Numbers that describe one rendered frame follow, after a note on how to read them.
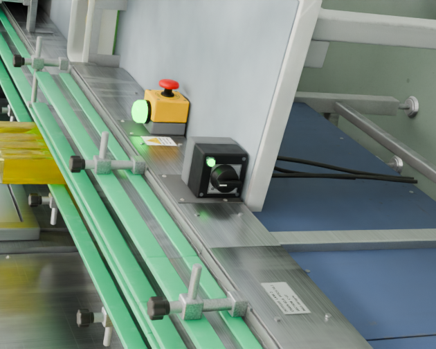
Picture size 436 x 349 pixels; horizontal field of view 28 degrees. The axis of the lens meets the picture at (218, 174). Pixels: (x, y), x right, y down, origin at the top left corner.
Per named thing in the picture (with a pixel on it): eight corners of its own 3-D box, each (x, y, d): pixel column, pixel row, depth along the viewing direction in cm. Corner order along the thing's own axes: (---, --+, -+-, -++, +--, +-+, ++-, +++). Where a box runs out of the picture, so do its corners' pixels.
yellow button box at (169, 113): (175, 123, 175) (140, 122, 172) (180, 88, 172) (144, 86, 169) (186, 136, 169) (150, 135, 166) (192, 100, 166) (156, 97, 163)
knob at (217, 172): (232, 189, 143) (240, 198, 140) (207, 189, 141) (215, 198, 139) (237, 164, 142) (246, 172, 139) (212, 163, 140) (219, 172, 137)
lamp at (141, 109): (142, 118, 170) (128, 118, 169) (145, 96, 169) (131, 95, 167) (149, 127, 166) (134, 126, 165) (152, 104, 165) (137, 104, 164)
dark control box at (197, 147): (225, 179, 152) (180, 179, 148) (233, 136, 149) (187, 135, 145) (243, 199, 145) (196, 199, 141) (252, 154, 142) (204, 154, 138)
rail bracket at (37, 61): (61, 105, 208) (8, 103, 203) (68, 37, 202) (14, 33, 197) (64, 109, 205) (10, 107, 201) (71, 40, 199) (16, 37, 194)
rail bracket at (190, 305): (238, 304, 116) (143, 309, 111) (248, 255, 113) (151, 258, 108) (250, 320, 113) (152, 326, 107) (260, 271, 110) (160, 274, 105)
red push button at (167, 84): (153, 93, 169) (156, 76, 167) (173, 94, 170) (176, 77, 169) (160, 100, 165) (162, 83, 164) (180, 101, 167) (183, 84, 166)
